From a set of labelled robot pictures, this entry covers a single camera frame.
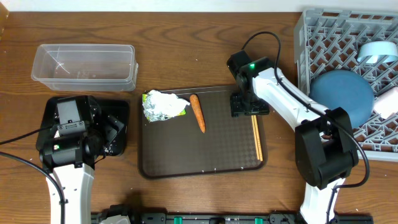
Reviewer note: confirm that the dark brown serving tray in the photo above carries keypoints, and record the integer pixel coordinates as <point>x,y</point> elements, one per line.
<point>177,147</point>

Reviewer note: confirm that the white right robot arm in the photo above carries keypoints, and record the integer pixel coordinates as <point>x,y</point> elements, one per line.
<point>325,151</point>

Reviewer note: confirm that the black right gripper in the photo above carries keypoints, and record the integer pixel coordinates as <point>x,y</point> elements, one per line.
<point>238,107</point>

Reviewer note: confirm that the white pink cup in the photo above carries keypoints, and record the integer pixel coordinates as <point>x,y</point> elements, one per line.
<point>386,104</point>

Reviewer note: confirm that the clear plastic bin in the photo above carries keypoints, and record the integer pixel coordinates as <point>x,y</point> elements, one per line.
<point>86,67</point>

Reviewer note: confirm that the light blue small bowl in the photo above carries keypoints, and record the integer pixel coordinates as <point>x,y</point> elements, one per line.
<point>374,51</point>

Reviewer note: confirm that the orange carrot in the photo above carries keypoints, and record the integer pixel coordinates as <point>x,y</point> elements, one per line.
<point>196,107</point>

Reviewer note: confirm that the grey dishwasher rack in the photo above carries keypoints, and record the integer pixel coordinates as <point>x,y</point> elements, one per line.
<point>326,39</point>

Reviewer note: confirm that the dark blue plate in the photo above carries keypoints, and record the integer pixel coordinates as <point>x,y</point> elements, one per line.
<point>345,89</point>

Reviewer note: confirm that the black waste tray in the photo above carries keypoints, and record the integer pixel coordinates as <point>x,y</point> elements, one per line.
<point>50,117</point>

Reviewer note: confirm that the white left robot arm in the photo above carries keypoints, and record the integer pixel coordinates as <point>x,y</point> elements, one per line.
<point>70,193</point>

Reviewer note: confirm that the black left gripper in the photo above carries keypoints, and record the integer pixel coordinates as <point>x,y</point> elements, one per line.
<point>112,130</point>

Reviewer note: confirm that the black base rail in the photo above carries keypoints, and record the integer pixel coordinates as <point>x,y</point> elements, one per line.
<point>125,214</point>

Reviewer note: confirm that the crumpled foil wrapper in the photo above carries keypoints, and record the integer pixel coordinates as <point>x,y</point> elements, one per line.
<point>158,106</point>

